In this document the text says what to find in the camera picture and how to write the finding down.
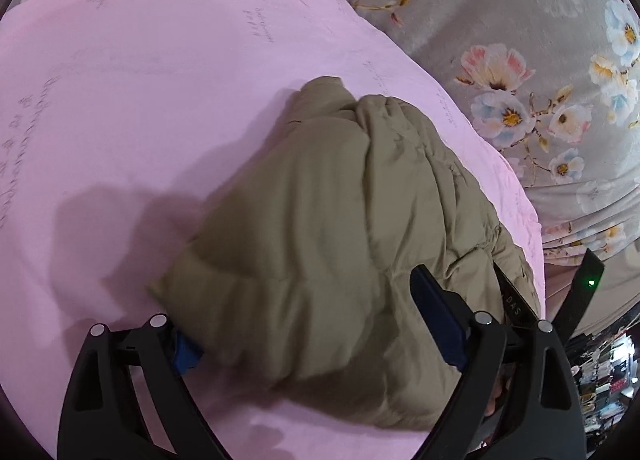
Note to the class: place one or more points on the pink blanket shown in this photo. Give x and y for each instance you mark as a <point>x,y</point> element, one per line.
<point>150,89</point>

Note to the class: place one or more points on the cluttered dark shelf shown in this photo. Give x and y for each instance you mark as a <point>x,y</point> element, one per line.
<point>607,380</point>

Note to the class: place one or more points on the olive quilted jacket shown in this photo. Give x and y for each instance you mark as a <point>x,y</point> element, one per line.
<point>325,240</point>

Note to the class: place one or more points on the person's right hand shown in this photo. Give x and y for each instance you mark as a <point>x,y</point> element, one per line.
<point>496,392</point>

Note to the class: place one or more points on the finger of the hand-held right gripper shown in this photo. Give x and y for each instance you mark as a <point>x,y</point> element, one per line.
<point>515,307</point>

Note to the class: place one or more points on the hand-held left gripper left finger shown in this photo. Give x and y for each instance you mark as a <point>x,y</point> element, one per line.
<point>187,355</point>

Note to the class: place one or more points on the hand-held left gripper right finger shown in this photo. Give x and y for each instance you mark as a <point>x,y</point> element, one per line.
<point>437,320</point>

